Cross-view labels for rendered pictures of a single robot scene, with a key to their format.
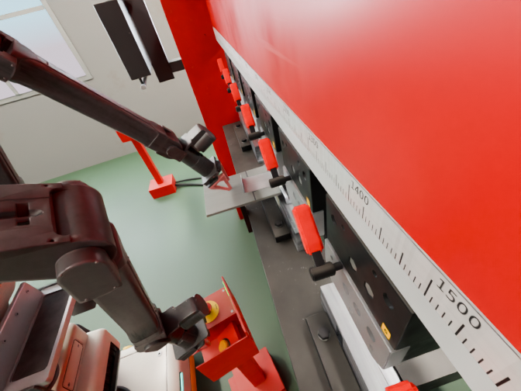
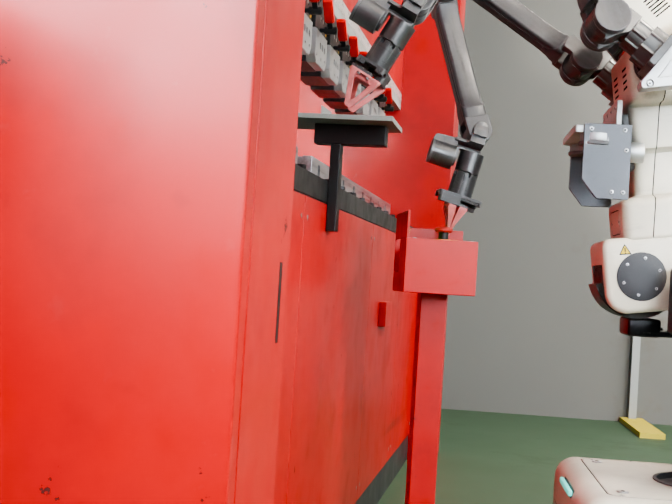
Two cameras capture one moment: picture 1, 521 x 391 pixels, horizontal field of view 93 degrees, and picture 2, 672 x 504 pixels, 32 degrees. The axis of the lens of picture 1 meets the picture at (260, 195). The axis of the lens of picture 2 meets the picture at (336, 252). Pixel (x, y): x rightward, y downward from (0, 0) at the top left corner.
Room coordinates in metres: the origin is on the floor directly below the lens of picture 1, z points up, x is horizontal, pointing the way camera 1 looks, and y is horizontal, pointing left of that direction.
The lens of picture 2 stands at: (2.97, 0.62, 0.69)
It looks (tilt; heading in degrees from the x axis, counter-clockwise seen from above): 1 degrees up; 193
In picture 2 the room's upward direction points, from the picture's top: 4 degrees clockwise
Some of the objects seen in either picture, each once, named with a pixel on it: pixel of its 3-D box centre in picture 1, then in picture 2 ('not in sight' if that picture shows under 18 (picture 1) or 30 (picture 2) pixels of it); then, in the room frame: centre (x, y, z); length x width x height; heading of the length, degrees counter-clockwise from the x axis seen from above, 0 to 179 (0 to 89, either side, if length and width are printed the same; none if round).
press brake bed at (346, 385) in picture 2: not in sight; (320, 380); (0.06, -0.08, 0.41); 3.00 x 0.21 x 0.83; 4
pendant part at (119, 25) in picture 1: (127, 39); not in sight; (1.87, 0.54, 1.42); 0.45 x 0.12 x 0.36; 10
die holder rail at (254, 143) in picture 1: (252, 131); not in sight; (1.26, -0.04, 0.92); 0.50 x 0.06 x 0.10; 4
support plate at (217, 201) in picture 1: (239, 188); (332, 122); (0.71, 0.07, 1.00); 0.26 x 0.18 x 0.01; 94
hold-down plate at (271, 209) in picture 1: (271, 209); not in sight; (0.67, -0.03, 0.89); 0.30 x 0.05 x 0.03; 4
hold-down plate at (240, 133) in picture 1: (241, 136); not in sight; (1.31, 0.02, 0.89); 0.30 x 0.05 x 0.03; 4
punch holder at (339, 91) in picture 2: not in sight; (332, 63); (-0.06, -0.13, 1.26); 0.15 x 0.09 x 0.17; 4
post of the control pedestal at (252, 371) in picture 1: (244, 360); (425, 412); (0.36, 0.24, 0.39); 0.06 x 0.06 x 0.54; 17
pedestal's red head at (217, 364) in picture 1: (218, 326); (434, 253); (0.36, 0.24, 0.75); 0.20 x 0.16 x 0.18; 17
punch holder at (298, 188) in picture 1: (316, 178); (304, 31); (0.34, -0.11, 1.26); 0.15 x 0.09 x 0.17; 4
